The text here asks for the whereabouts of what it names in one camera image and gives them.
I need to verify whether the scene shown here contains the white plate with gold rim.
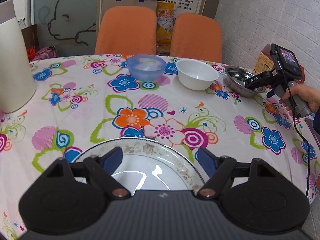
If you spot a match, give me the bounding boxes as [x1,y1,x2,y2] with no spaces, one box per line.
[74,137,204,194]

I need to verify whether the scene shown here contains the person's right hand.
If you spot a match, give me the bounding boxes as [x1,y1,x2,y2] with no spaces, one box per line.
[279,84,319,116]

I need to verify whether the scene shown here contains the red cracker box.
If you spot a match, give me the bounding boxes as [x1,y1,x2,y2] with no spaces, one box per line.
[252,43,306,84]

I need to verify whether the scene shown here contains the stainless steel bowl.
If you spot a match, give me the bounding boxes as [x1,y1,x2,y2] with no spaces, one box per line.
[225,66,265,98]

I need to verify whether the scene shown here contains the dark smartphone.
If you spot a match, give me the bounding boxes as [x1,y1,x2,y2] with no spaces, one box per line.
[305,118,319,141]

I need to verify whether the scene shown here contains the floral tablecloth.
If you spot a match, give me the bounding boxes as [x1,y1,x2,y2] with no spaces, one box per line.
[1,54,319,239]

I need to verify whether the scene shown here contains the white ceramic bowl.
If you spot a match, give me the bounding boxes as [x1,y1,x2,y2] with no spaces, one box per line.
[176,59,219,91]

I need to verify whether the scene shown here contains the right orange chair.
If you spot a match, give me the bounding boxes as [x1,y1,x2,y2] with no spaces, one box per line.
[170,12,222,63]

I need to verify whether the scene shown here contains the orange chair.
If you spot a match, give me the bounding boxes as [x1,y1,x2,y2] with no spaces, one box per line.
[170,12,222,63]
[94,6,157,55]

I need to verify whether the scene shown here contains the blue translucent plastic bowl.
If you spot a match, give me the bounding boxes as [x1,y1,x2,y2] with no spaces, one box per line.
[126,55,167,81]

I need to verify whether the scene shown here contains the cream thermos jug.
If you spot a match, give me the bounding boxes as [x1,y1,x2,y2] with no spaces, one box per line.
[0,0,36,113]

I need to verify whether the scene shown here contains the red and pink bags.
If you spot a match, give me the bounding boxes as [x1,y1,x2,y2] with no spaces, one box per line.
[27,46,57,62]

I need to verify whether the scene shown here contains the left orange chair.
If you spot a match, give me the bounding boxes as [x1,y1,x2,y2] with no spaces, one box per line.
[94,6,157,55]

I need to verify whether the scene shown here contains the yellow snack bag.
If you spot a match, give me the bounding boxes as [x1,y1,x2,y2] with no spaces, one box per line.
[156,2,175,47]

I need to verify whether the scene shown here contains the brown gift bag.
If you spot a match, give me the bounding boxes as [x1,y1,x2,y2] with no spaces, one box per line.
[21,24,39,51]

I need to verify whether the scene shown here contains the frosted glass door with cat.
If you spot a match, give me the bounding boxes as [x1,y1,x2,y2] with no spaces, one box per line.
[30,0,98,57]

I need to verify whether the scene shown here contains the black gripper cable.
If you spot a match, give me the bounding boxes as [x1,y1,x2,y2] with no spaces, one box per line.
[281,69,312,197]

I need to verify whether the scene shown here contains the brown paper bag blue handles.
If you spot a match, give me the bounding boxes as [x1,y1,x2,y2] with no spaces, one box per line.
[97,0,157,24]

